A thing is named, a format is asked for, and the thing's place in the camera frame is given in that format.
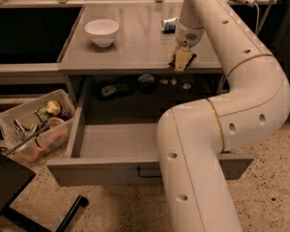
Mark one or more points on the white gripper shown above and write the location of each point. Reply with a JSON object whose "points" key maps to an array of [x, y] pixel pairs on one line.
{"points": [[188, 36]]}

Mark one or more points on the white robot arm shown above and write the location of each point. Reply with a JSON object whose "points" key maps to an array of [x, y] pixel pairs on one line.
{"points": [[192, 134]]}

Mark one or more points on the grey open top drawer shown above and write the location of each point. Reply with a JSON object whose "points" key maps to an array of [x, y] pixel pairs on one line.
{"points": [[110, 139]]}

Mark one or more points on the crumpled white paper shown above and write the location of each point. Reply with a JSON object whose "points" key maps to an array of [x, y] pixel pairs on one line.
{"points": [[186, 86]]}

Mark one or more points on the dark round container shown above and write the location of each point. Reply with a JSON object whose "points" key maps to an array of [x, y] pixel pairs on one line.
{"points": [[146, 84]]}

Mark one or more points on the grey metal cabinet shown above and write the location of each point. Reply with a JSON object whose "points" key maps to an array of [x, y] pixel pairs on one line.
{"points": [[140, 46]]}

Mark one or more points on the white ceramic bowl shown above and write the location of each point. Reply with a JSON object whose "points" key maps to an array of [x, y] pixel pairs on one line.
{"points": [[102, 32]]}

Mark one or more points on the yellow sponge in bin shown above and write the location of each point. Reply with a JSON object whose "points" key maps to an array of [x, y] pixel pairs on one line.
{"points": [[53, 107]]}

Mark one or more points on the clear plastic storage bin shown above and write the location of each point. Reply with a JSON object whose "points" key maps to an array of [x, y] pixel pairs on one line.
{"points": [[29, 129]]}

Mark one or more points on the black chair base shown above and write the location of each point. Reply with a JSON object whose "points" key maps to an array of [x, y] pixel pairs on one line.
{"points": [[14, 178]]}

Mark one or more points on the black drawer handle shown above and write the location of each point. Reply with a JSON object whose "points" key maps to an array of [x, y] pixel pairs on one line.
{"points": [[147, 173]]}

